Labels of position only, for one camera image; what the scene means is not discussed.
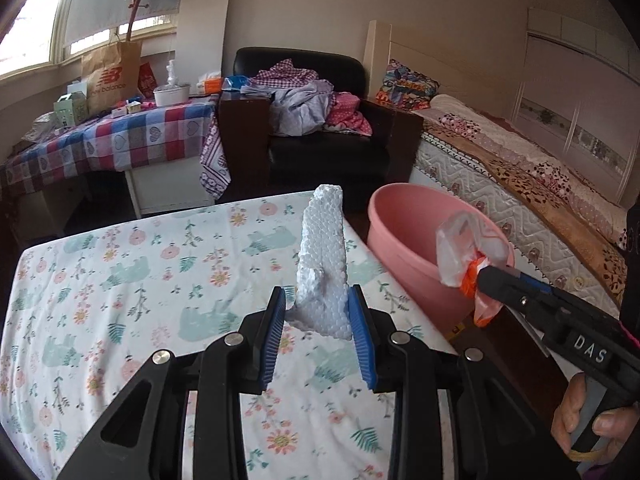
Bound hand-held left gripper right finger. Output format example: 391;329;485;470
347;284;581;480

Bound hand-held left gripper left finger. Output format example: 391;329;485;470
55;286;287;480

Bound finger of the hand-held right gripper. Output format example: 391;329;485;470
476;280;549;324
479;266;554;297

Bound clear orange plastic bag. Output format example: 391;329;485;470
435;211;511;328

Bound white foam piece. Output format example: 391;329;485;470
286;185;353;343

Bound pink plastic bucket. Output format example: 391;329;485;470
367;182;516;333

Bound person's right hand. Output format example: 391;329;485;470
550;374;640;462

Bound white quilted mattress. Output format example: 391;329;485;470
410;135;626;321

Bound brown leopard blanket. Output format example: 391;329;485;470
420;120;626;293

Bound cream floral quilt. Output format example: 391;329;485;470
430;94;628;251

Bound purple white patterned cloth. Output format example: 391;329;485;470
199;110;232;200

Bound black leather armchair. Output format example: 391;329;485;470
217;47;426;213

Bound white desk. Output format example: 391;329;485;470
122;155;216;218

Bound sliding door wardrobe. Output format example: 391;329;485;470
510;7;640;211

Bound dark wooden side table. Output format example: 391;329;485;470
217;90;273;196

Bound colourful printed cushion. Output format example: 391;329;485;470
374;58;441;111

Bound cream bed headboard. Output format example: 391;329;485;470
363;20;531;111

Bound pink patterned garment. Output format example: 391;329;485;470
324;91;373;136

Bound lavender garment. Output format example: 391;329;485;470
270;80;335;137

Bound checked heart tablecloth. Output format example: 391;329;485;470
0;95;221;196

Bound white bowl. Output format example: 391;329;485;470
152;82;192;107

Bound purple checked shirt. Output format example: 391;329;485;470
247;59;321;93

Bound green house-shaped box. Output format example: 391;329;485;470
53;92;91;130

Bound brown paper bag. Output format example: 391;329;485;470
81;35;143;115

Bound clear crumpled plastic bag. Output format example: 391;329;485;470
22;112;57;141

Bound pink coat stand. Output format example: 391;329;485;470
125;0;151;43

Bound cream framed window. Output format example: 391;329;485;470
0;0;182;81

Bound grey roller blind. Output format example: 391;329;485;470
62;0;182;46

